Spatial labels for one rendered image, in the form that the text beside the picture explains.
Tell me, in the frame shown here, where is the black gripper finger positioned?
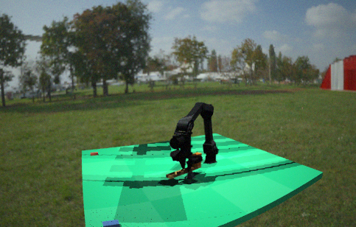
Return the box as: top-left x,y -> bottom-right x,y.
186,161 -> 193,172
179,158 -> 186,169

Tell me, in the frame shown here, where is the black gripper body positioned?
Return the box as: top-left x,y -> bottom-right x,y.
170,144 -> 203,164

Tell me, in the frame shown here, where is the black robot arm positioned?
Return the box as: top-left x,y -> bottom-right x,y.
170,102 -> 219,164

